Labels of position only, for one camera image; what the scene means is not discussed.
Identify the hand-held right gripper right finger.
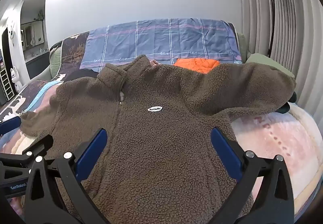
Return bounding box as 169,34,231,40
211,127,296,224

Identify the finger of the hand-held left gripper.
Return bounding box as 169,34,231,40
0,135,54,167
0,115,23,137

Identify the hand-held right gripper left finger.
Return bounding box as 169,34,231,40
24,128,111,224

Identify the brown fleece jacket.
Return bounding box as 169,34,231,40
20,54,297,224

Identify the white ladder shelf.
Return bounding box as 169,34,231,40
0,66,15,101

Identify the white cat figurine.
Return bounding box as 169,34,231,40
10,68,23,94

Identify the pink fluffy blanket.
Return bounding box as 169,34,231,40
231,102,323,216

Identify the dark grey cabinet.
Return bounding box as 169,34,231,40
25,50,51,80

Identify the light green pillow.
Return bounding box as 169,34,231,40
49,42,64,79

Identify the dark green garment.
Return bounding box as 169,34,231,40
278,91,299,115

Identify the orange puffer jacket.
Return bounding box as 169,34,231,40
174,58,220,74

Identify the dark printed blanket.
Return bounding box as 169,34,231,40
0,32,100,125

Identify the green cushion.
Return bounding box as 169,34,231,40
247,53,296,80

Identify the small green plant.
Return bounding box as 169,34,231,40
34,9,46,22

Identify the blue plaid sheet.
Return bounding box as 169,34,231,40
80,18,241,73

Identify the grey pleated curtain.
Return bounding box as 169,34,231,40
236,0,323,121

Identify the wall mirror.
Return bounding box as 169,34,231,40
20,20,45,51

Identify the white bear wall decoration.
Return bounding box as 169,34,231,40
7,21,17,41

